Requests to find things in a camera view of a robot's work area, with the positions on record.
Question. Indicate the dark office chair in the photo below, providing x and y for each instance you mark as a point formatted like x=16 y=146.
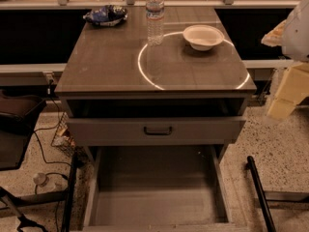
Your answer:
x=18 y=118

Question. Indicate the clear plastic water bottle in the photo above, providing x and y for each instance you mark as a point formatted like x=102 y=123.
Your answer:
x=155 y=21

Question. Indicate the blue chip bag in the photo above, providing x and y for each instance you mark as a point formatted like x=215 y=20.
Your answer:
x=109 y=15

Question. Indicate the grey drawer cabinet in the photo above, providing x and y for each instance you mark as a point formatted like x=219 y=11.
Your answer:
x=113 y=73

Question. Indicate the wire mesh basket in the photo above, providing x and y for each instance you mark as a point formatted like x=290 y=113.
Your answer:
x=62 y=139

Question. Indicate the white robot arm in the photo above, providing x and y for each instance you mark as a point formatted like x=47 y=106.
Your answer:
x=292 y=35

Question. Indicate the white round floor device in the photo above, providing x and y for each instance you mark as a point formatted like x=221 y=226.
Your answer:
x=43 y=183

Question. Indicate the grey top drawer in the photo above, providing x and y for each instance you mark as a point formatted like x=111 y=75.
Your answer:
x=155 y=131

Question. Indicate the white paper bowl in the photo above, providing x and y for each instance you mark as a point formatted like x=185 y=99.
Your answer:
x=203 y=37

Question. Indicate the grey drawer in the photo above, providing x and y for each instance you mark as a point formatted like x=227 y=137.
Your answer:
x=158 y=189
x=155 y=131

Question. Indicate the black tripod leg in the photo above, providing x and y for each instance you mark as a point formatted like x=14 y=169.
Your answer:
x=11 y=202

